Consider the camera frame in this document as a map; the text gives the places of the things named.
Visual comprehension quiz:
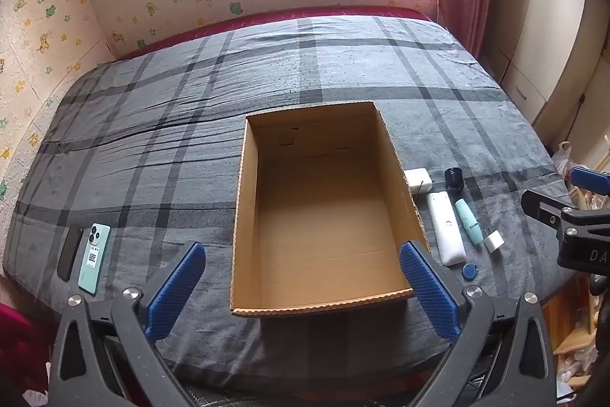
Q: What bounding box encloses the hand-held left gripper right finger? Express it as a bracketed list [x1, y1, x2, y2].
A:
[399, 240, 558, 407]

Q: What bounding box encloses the black cylindrical object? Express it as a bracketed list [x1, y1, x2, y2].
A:
[444, 167, 465, 198]

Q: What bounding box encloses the large white charger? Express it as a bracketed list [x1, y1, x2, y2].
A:
[404, 169, 432, 197]

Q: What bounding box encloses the wooden frame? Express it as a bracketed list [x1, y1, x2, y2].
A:
[543, 278, 601, 355]

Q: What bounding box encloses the cardboard box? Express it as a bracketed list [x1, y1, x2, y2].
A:
[230, 101, 431, 318]

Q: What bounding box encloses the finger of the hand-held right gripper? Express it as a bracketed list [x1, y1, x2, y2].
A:
[569, 166, 610, 198]
[521, 190, 610, 241]

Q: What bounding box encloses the mint green smartphone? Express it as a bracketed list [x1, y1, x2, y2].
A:
[77, 223, 112, 296]

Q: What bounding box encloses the red cloth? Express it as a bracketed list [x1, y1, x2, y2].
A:
[0, 302, 58, 393]

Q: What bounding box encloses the small white plug charger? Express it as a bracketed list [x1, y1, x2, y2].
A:
[479, 226, 505, 254]

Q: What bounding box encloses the grey plaid bed blanket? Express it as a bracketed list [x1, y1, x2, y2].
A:
[2, 13, 577, 393]

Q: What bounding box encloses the black smartphone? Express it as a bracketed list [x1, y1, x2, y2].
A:
[56, 226, 84, 283]

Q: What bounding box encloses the cream wardrobe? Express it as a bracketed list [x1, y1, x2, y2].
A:
[491, 0, 601, 141]

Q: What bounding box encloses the teal cosmetic tube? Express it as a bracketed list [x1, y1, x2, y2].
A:
[454, 198, 483, 249]

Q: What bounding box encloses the white remote control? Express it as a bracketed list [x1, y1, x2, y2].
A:
[425, 191, 466, 267]

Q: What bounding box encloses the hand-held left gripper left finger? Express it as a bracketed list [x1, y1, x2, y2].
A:
[50, 240, 210, 407]

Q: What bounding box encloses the white plastic bag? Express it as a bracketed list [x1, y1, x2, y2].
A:
[553, 141, 573, 179]

